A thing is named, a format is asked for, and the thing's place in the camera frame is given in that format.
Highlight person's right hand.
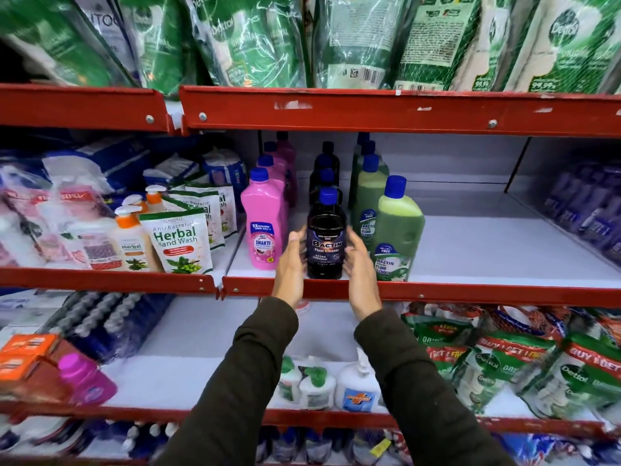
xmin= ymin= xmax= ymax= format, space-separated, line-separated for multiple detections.
xmin=342 ymin=227 xmax=384 ymax=322

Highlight person's left hand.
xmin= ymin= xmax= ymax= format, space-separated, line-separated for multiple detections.
xmin=271 ymin=226 xmax=309 ymax=310

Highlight person's right forearm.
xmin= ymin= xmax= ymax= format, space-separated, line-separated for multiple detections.
xmin=354 ymin=307 xmax=516 ymax=466

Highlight person's left forearm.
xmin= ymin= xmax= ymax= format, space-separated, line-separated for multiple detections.
xmin=155 ymin=296 xmax=300 ymax=466

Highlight pink floor cleaner bottle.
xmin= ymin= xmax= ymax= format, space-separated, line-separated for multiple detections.
xmin=240 ymin=167 xmax=288 ymax=272
xmin=256 ymin=154 xmax=293 ymax=209

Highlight green floor cleaner bottle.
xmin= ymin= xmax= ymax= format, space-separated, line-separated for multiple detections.
xmin=372 ymin=175 xmax=426 ymax=282
xmin=352 ymin=153 xmax=389 ymax=254
xmin=348 ymin=132 xmax=390 ymax=209

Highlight white herbal hand wash pouch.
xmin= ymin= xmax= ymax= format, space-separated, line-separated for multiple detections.
xmin=165 ymin=189 xmax=227 ymax=251
xmin=184 ymin=181 xmax=239 ymax=239
xmin=138 ymin=208 xmax=214 ymax=275

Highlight magenta floor cleaner bottle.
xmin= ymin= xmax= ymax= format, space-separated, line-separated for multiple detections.
xmin=263 ymin=131 xmax=298 ymax=207

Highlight blue and white packet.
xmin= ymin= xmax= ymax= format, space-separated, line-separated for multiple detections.
xmin=202 ymin=149 xmax=249 ymax=213

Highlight red metal shelf rack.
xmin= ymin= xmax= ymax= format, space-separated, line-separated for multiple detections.
xmin=0 ymin=83 xmax=621 ymax=466

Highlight large white pump soap bottle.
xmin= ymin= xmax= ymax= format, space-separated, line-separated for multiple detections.
xmin=334 ymin=348 xmax=383 ymax=413

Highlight pile of green red pouches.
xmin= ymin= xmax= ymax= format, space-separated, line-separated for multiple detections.
xmin=401 ymin=302 xmax=621 ymax=425

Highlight row of blue bottles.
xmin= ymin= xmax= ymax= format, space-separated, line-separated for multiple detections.
xmin=0 ymin=416 xmax=621 ymax=466

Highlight pile of blue wrapped packs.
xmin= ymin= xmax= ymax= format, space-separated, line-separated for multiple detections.
xmin=41 ymin=135 xmax=202 ymax=192

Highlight blue and white twisted packs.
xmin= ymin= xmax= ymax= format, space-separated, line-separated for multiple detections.
xmin=46 ymin=291 xmax=176 ymax=365

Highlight row of green refill pouches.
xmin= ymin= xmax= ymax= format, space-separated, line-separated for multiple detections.
xmin=0 ymin=0 xmax=621 ymax=95

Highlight row of purple bottles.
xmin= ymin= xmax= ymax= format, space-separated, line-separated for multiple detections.
xmin=541 ymin=161 xmax=621 ymax=268

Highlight pile of clear red-print packets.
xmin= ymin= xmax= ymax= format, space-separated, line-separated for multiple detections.
xmin=0 ymin=162 xmax=124 ymax=271

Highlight pink bottle with magenta cap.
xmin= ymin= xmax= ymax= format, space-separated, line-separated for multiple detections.
xmin=58 ymin=352 xmax=118 ymax=407

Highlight orange box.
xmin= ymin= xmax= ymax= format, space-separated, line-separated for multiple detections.
xmin=0 ymin=355 xmax=69 ymax=402
xmin=0 ymin=333 xmax=61 ymax=359

